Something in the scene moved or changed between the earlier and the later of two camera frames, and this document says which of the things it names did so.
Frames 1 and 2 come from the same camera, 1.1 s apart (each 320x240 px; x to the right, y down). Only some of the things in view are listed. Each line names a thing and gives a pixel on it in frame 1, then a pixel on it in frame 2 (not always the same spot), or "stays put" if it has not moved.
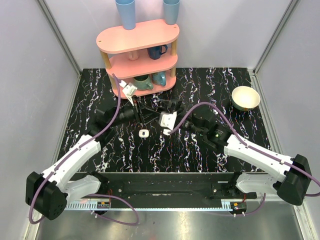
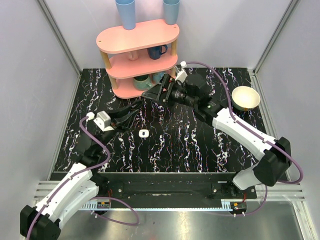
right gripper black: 177,103 -> 155,92
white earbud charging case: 143,133 stays put
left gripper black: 138,110 -> 113,120
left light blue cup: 127,9 stays put
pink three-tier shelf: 145,57 stays put
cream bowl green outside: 245,98 stays put
